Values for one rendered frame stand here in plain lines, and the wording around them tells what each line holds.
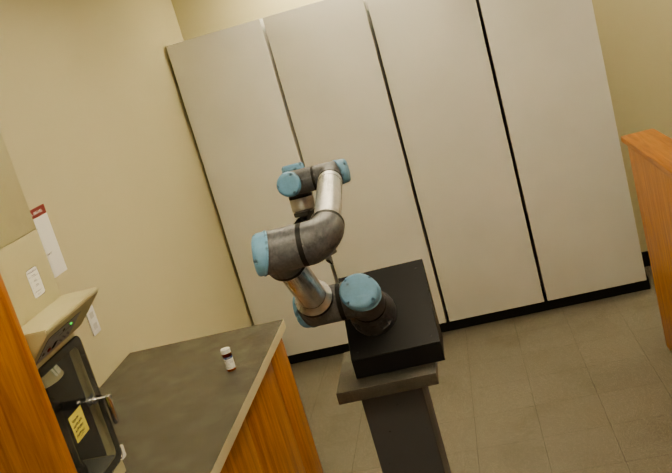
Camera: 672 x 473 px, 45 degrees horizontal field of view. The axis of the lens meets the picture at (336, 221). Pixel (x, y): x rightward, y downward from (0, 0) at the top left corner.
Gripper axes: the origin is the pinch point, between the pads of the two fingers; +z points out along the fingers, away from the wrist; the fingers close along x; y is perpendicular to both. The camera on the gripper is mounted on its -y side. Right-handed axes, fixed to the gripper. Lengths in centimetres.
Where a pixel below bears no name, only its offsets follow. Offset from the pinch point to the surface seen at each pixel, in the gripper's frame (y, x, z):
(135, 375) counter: -98, -15, 29
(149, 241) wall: -158, 49, -16
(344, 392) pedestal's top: 7.3, -9.0, 37.4
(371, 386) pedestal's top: 14.5, -4.1, 37.4
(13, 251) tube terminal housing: -21, -85, -32
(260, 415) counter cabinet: -40, -6, 48
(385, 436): 9, 2, 57
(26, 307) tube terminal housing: -20, -86, -17
